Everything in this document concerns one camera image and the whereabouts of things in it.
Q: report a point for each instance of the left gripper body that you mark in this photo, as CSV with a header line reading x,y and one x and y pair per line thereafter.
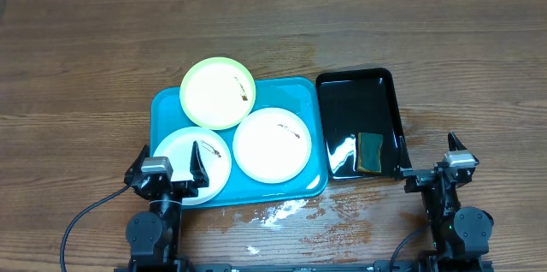
x,y
182,190

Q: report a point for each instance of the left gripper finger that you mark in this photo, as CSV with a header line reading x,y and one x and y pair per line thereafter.
x,y
137,164
199,175

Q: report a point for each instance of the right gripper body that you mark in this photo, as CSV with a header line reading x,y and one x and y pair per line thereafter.
x,y
437,197

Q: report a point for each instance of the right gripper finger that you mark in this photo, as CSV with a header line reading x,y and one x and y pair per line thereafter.
x,y
454,143
403,159

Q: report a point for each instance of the green yellow sponge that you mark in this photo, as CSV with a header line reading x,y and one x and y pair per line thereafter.
x,y
369,147

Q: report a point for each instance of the white plate with pink rim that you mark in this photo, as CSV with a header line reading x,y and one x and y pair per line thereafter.
x,y
272,145

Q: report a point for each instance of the yellow-green plate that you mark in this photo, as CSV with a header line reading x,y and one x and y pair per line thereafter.
x,y
217,93

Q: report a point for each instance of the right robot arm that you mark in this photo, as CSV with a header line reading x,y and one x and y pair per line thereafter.
x,y
460,235

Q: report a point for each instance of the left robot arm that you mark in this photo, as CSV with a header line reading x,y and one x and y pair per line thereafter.
x,y
154,235

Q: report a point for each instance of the black rectangular tray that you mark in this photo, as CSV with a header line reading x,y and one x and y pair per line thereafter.
x,y
358,101

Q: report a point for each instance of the teal plastic tray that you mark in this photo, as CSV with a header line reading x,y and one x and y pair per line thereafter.
x,y
295,94

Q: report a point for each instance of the white plate front left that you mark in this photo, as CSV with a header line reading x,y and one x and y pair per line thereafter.
x,y
214,152

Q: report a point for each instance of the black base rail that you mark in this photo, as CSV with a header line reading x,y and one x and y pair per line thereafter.
x,y
378,266

